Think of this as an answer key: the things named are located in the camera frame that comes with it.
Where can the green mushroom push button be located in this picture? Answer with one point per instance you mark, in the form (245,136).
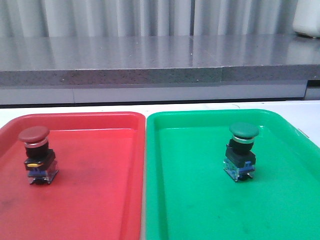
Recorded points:
(239,161)

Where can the red mushroom push button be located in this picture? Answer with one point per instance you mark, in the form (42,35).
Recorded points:
(41,164)

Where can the green plastic tray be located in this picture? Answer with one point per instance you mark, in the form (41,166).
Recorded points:
(189,196)

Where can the red plastic tray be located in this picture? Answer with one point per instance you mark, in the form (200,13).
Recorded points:
(97,192)

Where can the grey stone counter slab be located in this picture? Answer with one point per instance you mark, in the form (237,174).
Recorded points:
(160,60)

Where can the white container in background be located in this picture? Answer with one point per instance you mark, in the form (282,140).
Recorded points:
(306,19)

